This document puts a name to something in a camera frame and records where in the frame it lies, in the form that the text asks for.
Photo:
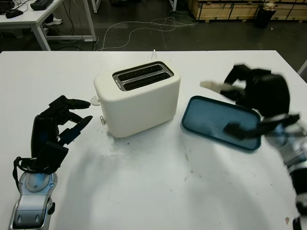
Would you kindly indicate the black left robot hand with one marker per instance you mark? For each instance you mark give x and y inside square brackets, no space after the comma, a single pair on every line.
[44,134]

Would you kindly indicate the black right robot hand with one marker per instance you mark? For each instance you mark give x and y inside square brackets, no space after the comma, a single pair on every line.
[268,93]

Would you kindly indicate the slice of white bread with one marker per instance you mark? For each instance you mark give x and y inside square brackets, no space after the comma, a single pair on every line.
[211,85]

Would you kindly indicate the white toaster lever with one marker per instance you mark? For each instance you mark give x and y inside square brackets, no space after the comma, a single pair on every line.
[94,100]

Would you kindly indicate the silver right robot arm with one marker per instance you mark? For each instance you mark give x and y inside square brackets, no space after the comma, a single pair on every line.
[292,153]

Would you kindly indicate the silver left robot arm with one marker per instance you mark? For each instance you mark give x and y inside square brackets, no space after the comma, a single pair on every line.
[31,203]

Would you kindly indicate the blue plastic tray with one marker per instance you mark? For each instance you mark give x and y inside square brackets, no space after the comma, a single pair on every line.
[206,119]

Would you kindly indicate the white two-slot toaster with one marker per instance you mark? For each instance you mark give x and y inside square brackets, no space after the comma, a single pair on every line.
[139,107]

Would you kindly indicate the white furniture leg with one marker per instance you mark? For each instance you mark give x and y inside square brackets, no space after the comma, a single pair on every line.
[303,67]

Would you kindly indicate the beige paper wad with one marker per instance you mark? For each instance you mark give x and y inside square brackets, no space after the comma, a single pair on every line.
[269,6]

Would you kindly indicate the wooden crate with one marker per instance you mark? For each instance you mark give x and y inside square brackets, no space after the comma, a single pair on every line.
[227,9]

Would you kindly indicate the white office desk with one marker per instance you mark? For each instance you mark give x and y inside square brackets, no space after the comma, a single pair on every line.
[31,16]

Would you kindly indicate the black pouch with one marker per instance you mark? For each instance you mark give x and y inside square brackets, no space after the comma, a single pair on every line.
[14,14]

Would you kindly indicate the small brown crumb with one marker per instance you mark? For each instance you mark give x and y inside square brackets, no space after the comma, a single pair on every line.
[287,220]

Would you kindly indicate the black flat device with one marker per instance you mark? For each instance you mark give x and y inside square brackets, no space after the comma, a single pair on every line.
[40,4]

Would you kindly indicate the white table legs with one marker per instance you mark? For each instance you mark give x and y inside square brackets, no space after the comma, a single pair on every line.
[95,6]

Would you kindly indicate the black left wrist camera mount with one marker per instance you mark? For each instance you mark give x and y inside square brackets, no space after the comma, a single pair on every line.
[51,157]

